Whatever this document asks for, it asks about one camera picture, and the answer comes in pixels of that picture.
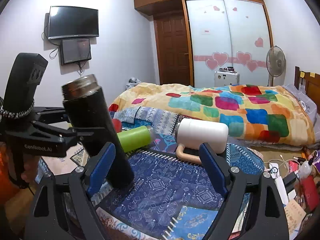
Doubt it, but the black steel thermos bottle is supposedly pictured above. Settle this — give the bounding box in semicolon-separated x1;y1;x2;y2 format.
62;74;134;189

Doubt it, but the red cup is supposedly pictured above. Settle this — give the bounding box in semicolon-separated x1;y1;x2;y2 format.
112;119;122;133

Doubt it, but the blue patterned patchwork quilt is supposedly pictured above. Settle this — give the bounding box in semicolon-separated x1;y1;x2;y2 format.
35;106;265;240

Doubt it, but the colourful patchwork fleece blanket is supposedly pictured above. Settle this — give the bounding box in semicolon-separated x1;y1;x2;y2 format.
109;83;319;146

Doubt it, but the grey clothes pile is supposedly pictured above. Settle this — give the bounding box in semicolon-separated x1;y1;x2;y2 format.
125;77;141;90

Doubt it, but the white small cabinet box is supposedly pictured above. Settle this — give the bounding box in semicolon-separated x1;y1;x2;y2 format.
214;67;240;87

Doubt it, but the white squeeze bottle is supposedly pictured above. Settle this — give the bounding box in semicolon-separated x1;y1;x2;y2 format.
298;158;313;180

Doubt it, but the red box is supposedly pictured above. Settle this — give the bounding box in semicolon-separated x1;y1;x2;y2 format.
301;175;319;212

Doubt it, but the brown wooden door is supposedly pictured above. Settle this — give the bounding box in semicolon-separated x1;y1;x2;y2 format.
154;11;193;86

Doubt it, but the grey pillow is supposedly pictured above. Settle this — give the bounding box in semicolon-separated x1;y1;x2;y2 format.
283;84;319;145

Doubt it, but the standing electric fan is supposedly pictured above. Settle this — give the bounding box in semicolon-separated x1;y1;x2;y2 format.
266;46;286;86

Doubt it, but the wooden bed headboard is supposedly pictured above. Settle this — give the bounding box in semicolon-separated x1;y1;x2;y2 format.
294;66;320;114

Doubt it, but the sliding wardrobe with hearts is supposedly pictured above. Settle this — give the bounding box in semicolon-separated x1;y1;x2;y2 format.
185;0;271;88

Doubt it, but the white jug with handle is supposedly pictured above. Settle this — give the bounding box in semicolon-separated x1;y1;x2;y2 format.
175;118;228;164

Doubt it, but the small black wall monitor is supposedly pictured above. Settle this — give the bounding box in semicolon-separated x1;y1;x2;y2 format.
59;38;92;65

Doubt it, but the wall mounted black television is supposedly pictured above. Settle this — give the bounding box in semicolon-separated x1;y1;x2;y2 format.
48;6;99;40

